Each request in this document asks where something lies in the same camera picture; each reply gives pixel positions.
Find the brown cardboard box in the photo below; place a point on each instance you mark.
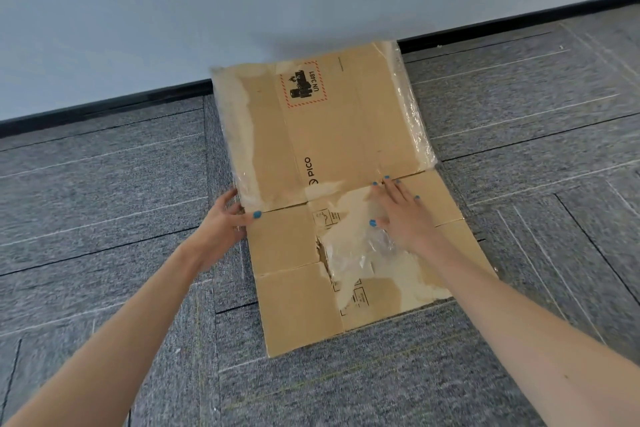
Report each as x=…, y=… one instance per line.
x=340, y=131

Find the person's left hand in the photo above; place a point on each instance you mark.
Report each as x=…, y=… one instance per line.
x=225, y=229

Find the person's right hand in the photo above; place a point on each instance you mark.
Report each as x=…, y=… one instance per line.
x=407, y=221

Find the person's right forearm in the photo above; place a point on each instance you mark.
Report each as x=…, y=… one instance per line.
x=525, y=331

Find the person's left forearm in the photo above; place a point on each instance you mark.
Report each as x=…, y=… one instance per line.
x=110, y=341

